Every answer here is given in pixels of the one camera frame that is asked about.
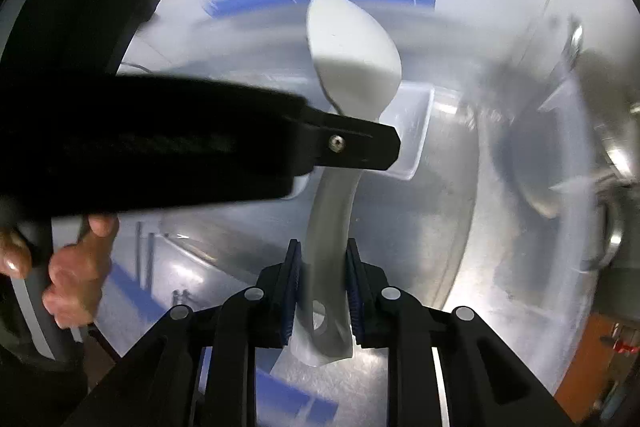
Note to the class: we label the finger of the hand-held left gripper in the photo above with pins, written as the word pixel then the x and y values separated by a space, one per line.
pixel 360 144

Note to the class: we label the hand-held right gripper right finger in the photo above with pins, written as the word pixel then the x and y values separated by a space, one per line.
pixel 354 302

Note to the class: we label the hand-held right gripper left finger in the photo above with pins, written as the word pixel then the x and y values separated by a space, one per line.
pixel 295 302

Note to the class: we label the white rice spoon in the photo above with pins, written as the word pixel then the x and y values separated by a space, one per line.
pixel 350 47

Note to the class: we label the person's left hand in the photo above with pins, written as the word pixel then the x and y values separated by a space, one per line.
pixel 80 277

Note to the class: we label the white square dish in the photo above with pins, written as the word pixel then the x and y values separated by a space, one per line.
pixel 417 127

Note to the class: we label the steel pot with lid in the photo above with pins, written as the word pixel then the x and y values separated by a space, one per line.
pixel 615 142

